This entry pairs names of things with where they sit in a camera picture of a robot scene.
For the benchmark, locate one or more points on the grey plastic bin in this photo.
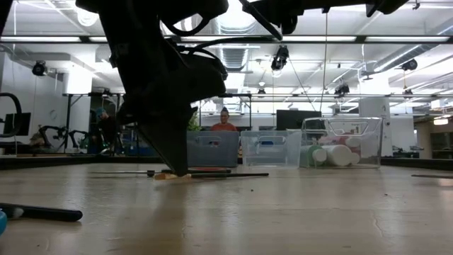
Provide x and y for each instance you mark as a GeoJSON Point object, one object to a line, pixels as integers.
{"type": "Point", "coordinates": [216, 156]}

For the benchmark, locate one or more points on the person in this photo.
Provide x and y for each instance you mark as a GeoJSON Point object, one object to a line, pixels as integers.
{"type": "Point", "coordinates": [223, 124]}
{"type": "Point", "coordinates": [105, 127]}

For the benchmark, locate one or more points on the black hanging ceiling camera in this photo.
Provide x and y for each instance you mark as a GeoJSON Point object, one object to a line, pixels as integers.
{"type": "Point", "coordinates": [280, 56]}

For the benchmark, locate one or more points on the red and black scissors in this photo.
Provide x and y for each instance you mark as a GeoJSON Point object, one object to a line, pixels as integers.
{"type": "Point", "coordinates": [209, 170]}

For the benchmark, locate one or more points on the black overhead frame beam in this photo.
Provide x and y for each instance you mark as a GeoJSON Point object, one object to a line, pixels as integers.
{"type": "Point", "coordinates": [318, 39]}

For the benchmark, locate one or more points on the thick black paintbrush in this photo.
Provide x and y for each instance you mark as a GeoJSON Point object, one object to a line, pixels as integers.
{"type": "Point", "coordinates": [53, 214]}

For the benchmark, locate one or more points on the black background workstation frame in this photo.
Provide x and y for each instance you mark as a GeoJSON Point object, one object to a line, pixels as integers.
{"type": "Point", "coordinates": [240, 95]}

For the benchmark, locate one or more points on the black wall-side monitor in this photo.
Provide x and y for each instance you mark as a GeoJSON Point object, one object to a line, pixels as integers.
{"type": "Point", "coordinates": [26, 124]}

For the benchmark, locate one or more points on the glowing ceiling lamp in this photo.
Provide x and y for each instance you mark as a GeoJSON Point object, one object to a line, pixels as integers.
{"type": "Point", "coordinates": [441, 121]}

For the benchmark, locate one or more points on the green paint bottle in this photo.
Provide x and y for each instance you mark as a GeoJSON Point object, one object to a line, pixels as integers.
{"type": "Point", "coordinates": [307, 156]}

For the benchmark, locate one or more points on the background black robot arm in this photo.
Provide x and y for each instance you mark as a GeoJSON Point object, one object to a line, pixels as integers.
{"type": "Point", "coordinates": [53, 132]}

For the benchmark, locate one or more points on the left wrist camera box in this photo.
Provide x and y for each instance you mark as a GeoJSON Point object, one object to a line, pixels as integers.
{"type": "Point", "coordinates": [209, 81]}

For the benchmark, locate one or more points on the orange-tipped black paintbrush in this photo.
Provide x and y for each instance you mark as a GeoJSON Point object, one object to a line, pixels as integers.
{"type": "Point", "coordinates": [230, 175]}

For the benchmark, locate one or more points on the white paint bottle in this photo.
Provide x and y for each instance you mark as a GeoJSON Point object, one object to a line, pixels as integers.
{"type": "Point", "coordinates": [338, 156]}

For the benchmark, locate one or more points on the silver ceiling air duct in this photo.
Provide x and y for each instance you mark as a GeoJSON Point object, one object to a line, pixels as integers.
{"type": "Point", "coordinates": [237, 53]}

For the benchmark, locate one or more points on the black aluminium table frame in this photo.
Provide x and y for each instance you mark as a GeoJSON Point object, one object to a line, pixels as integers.
{"type": "Point", "coordinates": [53, 162]}

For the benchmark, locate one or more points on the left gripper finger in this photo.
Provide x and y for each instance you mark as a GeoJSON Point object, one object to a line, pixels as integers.
{"type": "Point", "coordinates": [170, 141]}

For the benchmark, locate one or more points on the small potted green plant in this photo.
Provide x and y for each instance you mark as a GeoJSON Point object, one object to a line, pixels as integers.
{"type": "Point", "coordinates": [194, 124]}

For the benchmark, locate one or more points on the black ceiling spotlight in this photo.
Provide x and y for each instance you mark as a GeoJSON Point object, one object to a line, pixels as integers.
{"type": "Point", "coordinates": [39, 68]}
{"type": "Point", "coordinates": [410, 64]}
{"type": "Point", "coordinates": [342, 90]}

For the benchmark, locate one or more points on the tall clear plastic bin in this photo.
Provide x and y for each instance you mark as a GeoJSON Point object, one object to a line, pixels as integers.
{"type": "Point", "coordinates": [369, 127]}

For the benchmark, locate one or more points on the pink paint bottle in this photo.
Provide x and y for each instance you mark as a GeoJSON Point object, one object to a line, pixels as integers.
{"type": "Point", "coordinates": [336, 141]}

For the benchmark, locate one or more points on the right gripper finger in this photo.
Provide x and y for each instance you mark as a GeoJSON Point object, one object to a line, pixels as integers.
{"type": "Point", "coordinates": [336, 5]}
{"type": "Point", "coordinates": [279, 10]}

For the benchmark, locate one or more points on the black computer monitor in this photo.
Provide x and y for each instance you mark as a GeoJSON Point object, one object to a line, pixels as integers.
{"type": "Point", "coordinates": [293, 120]}

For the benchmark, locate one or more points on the small clear plastic bin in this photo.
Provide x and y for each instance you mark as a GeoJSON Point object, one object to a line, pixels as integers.
{"type": "Point", "coordinates": [270, 156]}

